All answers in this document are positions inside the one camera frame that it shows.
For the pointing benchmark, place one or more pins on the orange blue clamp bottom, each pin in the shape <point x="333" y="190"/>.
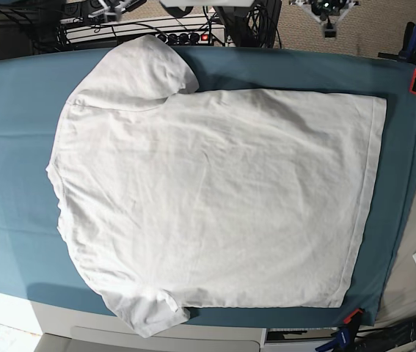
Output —
<point x="345" y="336"/>

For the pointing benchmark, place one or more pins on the white T-shirt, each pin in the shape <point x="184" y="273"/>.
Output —
<point x="171" y="198"/>

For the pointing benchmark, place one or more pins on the black power strip red switch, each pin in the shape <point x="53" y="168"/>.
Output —
<point x="185" y="39"/>

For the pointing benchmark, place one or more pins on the blue black clamp top right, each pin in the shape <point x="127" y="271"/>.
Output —
<point x="408" y="50"/>

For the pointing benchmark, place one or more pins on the teal table cloth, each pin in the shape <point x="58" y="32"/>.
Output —
<point x="34" y="262"/>

